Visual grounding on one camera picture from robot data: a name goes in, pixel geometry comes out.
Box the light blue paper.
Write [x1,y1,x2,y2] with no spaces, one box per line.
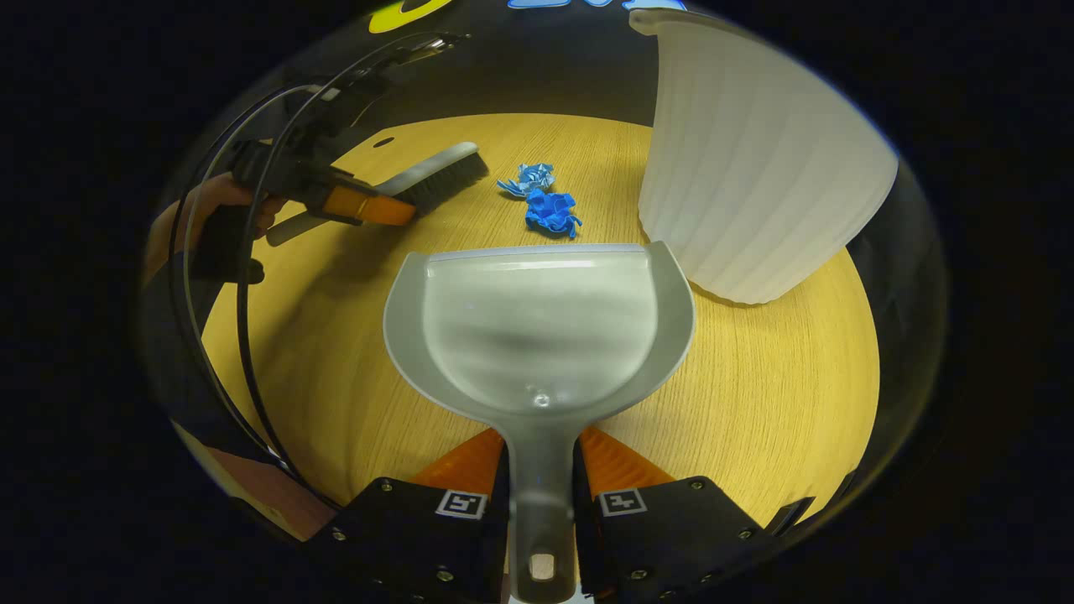
[497,163,556,199]

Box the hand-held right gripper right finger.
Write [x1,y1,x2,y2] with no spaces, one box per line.
[573,424,764,604]

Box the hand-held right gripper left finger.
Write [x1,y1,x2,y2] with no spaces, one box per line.
[304,426,511,604]

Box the small grey broom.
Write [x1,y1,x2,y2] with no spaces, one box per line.
[267,141,490,247]

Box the dark blue paper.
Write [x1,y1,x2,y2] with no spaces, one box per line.
[524,190,583,240]

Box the white ribbed garbage bin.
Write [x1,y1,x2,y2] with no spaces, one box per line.
[629,8,900,305]

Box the grey plastic dustpan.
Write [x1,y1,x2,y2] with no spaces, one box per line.
[383,242,697,604]

